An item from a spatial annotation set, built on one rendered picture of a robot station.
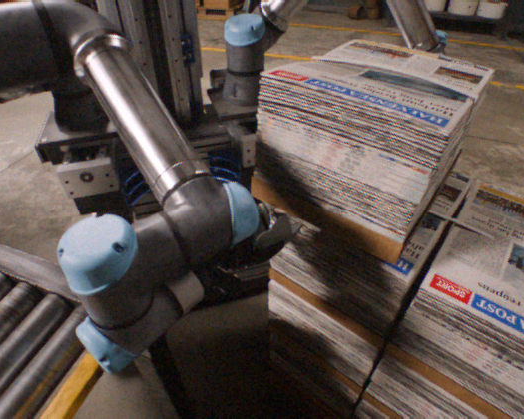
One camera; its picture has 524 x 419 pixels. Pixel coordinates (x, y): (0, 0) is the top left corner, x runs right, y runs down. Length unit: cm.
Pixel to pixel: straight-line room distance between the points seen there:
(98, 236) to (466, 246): 58
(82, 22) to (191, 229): 36
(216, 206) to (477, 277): 43
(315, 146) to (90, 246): 34
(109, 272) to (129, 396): 109
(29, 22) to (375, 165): 52
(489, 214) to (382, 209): 30
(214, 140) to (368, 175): 68
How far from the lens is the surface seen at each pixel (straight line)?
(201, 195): 40
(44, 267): 70
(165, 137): 45
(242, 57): 105
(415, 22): 99
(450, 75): 70
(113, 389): 144
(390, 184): 50
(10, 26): 61
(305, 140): 54
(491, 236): 73
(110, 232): 36
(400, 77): 64
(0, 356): 62
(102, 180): 100
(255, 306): 150
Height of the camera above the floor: 126
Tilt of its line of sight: 41 degrees down
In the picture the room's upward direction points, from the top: straight up
